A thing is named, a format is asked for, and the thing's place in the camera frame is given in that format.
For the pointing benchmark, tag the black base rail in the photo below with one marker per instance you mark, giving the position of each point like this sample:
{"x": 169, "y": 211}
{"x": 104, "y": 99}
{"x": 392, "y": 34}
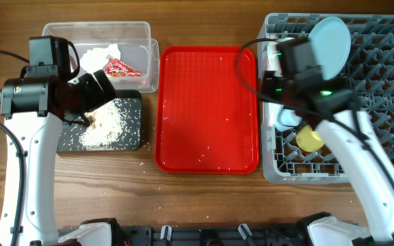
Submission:
{"x": 272, "y": 235}

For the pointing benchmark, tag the red snack wrapper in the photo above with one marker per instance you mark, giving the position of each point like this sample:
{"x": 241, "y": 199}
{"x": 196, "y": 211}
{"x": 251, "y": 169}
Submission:
{"x": 117, "y": 68}

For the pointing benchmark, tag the light blue plate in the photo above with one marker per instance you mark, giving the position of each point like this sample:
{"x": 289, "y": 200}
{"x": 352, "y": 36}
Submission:
{"x": 331, "y": 42}

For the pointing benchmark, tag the white napkin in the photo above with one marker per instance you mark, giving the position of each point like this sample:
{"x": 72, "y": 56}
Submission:
{"x": 97, "y": 58}

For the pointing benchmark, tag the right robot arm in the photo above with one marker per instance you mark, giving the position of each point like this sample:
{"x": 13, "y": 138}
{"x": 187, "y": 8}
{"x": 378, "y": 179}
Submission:
{"x": 334, "y": 111}

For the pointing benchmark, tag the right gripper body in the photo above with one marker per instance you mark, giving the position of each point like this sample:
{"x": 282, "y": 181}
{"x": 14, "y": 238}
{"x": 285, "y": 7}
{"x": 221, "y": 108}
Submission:
{"x": 269, "y": 85}

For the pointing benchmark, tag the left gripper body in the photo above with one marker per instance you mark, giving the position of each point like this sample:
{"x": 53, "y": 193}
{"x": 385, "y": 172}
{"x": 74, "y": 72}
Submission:
{"x": 89, "y": 97}

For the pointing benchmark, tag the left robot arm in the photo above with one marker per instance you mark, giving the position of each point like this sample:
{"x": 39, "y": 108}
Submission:
{"x": 35, "y": 106}

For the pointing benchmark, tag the spilled rice pile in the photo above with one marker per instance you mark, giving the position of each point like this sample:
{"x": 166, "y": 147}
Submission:
{"x": 106, "y": 127}

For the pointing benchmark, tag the clear plastic waste bin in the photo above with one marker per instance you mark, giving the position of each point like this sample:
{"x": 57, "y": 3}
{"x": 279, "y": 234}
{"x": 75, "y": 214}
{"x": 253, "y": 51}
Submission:
{"x": 138, "y": 49}

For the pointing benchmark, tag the black plastic tray bin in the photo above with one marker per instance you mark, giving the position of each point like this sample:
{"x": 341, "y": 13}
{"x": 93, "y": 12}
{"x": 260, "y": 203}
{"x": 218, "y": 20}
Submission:
{"x": 130, "y": 139}

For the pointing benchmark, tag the yellow plastic cup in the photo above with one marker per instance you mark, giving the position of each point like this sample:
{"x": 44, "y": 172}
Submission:
{"x": 308, "y": 140}

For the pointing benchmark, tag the red serving tray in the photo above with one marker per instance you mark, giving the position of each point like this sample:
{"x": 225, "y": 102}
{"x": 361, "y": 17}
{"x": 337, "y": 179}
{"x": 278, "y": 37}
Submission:
{"x": 207, "y": 121}

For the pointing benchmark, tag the light blue bowl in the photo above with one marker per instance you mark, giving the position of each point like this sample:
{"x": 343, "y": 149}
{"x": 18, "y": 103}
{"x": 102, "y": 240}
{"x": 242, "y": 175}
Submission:
{"x": 285, "y": 118}

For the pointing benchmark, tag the green bowl with food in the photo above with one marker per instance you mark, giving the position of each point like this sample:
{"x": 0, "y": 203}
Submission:
{"x": 272, "y": 57}

